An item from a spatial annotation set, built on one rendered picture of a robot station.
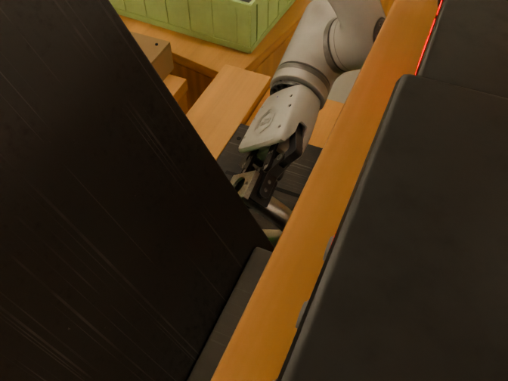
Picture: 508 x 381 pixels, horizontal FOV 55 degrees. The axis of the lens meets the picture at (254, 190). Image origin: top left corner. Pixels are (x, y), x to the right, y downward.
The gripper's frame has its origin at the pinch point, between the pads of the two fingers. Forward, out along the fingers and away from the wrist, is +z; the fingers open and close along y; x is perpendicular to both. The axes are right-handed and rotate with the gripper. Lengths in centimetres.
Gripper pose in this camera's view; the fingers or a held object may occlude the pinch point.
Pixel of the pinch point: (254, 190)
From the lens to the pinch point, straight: 65.1
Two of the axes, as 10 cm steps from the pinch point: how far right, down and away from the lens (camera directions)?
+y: 5.6, -0.9, -8.2
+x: 7.3, 5.1, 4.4
